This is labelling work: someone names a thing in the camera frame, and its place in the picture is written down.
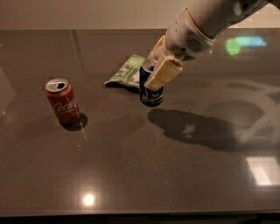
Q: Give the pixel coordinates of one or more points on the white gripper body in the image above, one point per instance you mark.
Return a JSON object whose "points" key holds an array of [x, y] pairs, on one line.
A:
{"points": [[184, 37]]}

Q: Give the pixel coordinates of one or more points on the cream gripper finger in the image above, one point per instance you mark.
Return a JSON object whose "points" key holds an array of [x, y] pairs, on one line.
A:
{"points": [[158, 51], [166, 69]]}

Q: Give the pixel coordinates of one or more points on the blue pepsi can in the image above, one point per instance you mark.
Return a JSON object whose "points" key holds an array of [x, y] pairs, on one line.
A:
{"points": [[148, 97]]}

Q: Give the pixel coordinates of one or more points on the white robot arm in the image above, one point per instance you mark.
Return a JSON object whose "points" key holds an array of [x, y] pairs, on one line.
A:
{"points": [[214, 16]]}

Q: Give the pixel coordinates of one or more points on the green jalapeno chip bag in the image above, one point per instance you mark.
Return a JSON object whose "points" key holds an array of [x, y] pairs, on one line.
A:
{"points": [[128, 74]]}

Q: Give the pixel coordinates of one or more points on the red coca-cola can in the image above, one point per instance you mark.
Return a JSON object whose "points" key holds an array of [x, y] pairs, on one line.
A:
{"points": [[60, 94]]}

